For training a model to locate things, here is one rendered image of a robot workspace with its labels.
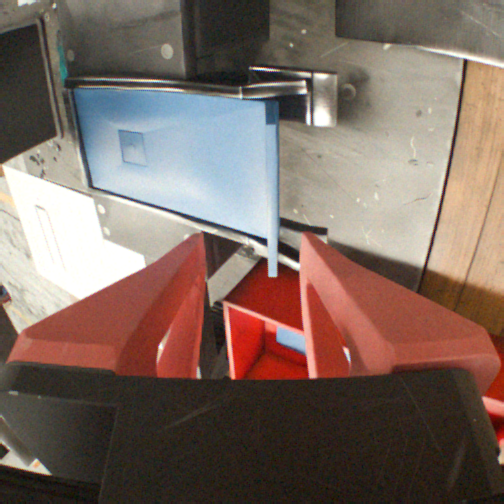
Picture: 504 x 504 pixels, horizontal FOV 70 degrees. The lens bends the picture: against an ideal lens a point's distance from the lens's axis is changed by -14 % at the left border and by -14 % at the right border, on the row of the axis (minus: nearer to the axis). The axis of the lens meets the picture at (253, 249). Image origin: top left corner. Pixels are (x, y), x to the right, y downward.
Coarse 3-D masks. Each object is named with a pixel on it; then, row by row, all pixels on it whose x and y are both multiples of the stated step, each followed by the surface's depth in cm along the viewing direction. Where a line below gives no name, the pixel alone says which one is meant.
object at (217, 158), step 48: (96, 96) 22; (144, 96) 20; (192, 96) 18; (96, 144) 24; (144, 144) 22; (192, 144) 20; (240, 144) 19; (144, 192) 24; (192, 192) 22; (240, 192) 20
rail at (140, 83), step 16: (64, 80) 22; (80, 80) 22; (96, 80) 21; (112, 80) 20; (128, 80) 20; (144, 80) 19; (160, 80) 19; (176, 80) 18; (192, 80) 18; (208, 80) 18; (240, 80) 18; (224, 96) 17; (240, 96) 17
